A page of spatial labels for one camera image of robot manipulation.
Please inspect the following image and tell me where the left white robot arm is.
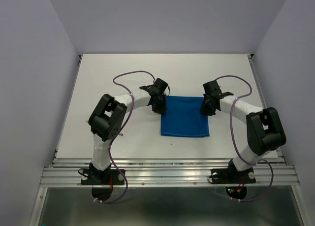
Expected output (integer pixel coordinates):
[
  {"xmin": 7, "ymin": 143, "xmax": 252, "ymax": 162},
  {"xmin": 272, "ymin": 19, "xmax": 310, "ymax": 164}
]
[{"xmin": 88, "ymin": 78, "xmax": 168, "ymax": 184}]

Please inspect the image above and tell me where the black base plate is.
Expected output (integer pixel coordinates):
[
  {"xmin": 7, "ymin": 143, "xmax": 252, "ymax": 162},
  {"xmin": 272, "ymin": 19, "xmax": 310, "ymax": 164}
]
[
  {"xmin": 208, "ymin": 168, "xmax": 256, "ymax": 185},
  {"xmin": 78, "ymin": 168, "xmax": 125, "ymax": 186}
]

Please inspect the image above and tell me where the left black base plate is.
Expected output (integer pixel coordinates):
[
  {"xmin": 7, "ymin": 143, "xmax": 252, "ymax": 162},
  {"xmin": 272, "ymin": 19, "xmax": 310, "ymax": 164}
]
[{"xmin": 78, "ymin": 168, "xmax": 125, "ymax": 186}]

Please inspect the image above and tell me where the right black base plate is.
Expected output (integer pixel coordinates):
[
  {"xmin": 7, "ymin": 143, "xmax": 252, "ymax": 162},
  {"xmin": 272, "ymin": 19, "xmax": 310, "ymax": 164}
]
[{"xmin": 208, "ymin": 168, "xmax": 256, "ymax": 185}]

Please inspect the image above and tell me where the aluminium rail frame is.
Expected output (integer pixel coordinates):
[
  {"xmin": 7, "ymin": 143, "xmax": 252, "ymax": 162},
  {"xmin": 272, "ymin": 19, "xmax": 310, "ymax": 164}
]
[{"xmin": 30, "ymin": 54, "xmax": 311, "ymax": 226}]

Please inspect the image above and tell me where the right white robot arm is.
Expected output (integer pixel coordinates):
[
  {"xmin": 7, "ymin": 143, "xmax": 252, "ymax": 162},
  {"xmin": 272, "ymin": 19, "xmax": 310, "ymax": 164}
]
[{"xmin": 200, "ymin": 80, "xmax": 286, "ymax": 184}]

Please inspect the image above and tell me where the blue cloth napkin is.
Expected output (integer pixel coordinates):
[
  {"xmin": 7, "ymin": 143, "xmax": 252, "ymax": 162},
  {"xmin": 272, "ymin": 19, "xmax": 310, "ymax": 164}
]
[{"xmin": 160, "ymin": 96, "xmax": 210, "ymax": 138}]

